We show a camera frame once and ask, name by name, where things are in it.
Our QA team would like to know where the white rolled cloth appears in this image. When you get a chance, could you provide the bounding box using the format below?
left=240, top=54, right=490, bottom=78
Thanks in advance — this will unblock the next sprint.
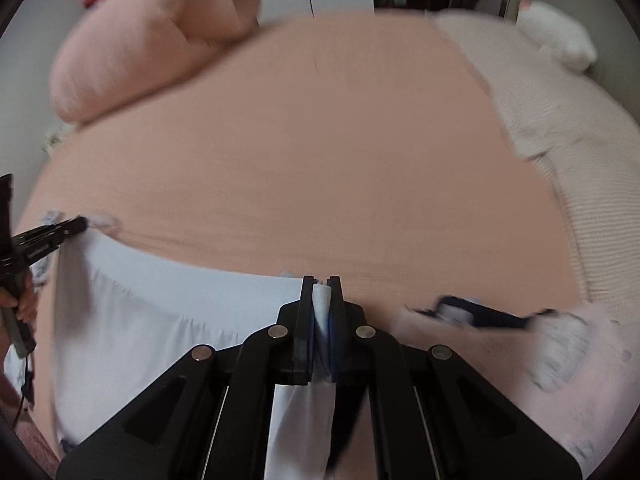
left=515, top=0, right=599, bottom=72

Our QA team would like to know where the light blue shirt navy collar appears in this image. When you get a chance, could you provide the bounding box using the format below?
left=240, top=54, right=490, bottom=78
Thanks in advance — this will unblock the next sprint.
left=30, top=210, right=337, bottom=480

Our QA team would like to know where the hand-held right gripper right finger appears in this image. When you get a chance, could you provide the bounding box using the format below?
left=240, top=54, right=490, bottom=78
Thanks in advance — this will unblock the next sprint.
left=327, top=275, right=583, bottom=480

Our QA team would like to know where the fuzzy rug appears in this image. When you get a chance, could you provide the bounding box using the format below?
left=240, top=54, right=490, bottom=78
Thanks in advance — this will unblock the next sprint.
left=14, top=410, right=59, bottom=466

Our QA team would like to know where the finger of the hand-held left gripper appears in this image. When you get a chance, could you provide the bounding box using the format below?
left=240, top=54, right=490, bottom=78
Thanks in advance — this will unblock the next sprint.
left=12, top=216, right=89, bottom=264

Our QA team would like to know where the pale floral garment navy trim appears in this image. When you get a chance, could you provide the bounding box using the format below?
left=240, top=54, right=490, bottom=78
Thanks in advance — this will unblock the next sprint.
left=407, top=295, right=593, bottom=393

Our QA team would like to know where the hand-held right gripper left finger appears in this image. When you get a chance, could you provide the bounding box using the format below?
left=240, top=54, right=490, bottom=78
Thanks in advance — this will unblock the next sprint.
left=57, top=275, right=318, bottom=480

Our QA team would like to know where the pale pink knit blanket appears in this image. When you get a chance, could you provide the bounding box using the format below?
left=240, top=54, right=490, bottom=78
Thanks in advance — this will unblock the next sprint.
left=390, top=10, right=640, bottom=476

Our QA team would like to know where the bed with pink sheet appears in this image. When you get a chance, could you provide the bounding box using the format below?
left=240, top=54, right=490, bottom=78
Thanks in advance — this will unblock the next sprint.
left=15, top=10, right=588, bottom=461

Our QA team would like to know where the pink pillow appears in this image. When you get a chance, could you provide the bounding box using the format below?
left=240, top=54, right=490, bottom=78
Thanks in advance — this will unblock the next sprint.
left=50, top=0, right=263, bottom=123

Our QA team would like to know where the person's left hand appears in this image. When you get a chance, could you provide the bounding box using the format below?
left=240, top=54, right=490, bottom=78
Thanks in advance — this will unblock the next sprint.
left=0, top=274, right=39, bottom=325

